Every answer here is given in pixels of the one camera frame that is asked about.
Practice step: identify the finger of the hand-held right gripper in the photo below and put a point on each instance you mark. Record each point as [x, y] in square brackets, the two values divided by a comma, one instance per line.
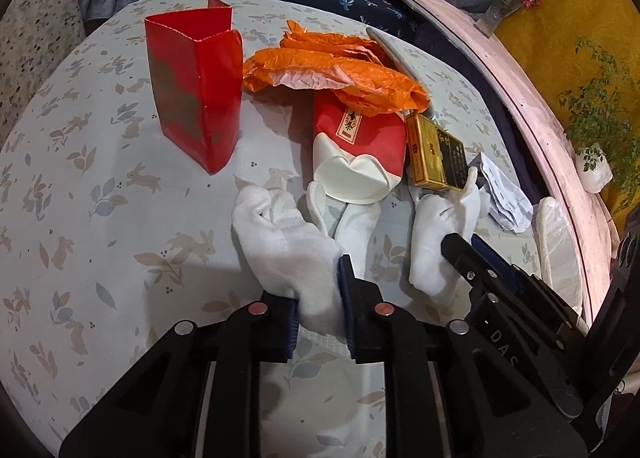
[500, 263]
[482, 298]

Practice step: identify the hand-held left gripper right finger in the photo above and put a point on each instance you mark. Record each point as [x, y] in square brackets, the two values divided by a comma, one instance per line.
[347, 305]

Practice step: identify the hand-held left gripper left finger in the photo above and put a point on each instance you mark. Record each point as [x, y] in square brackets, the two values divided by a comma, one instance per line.
[286, 325]

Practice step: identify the white sock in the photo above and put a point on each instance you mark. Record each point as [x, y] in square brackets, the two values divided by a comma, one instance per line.
[355, 230]
[285, 248]
[430, 248]

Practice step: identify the orange plastic bag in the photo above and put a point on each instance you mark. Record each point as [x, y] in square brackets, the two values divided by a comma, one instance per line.
[320, 65]

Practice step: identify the crumpled white paper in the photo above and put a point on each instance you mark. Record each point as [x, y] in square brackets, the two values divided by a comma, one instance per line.
[505, 198]

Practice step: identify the crushed white paper cup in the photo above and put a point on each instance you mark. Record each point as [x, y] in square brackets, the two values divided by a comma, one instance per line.
[350, 180]

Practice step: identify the gold cigarette box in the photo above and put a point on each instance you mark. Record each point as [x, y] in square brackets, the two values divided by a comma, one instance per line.
[435, 152]

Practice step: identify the red packet with label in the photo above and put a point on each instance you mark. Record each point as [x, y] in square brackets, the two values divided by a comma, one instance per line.
[380, 137]

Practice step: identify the pink ledge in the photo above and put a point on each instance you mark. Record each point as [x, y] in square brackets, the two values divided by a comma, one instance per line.
[520, 87]

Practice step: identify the green plant in white pot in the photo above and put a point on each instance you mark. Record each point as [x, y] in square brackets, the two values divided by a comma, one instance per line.
[595, 107]

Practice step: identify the dark purple sheet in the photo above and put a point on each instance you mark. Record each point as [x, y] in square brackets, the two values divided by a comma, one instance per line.
[465, 67]

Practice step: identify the red paper bag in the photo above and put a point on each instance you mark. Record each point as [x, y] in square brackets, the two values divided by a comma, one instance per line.
[195, 87]

